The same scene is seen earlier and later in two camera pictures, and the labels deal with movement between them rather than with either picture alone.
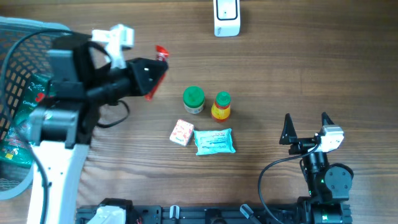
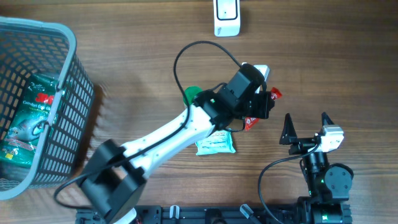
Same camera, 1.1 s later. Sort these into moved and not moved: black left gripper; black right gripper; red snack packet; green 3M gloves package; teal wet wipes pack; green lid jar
Moved: black left gripper; red snack packet
Not moved: teal wet wipes pack; black right gripper; green lid jar; green 3M gloves package
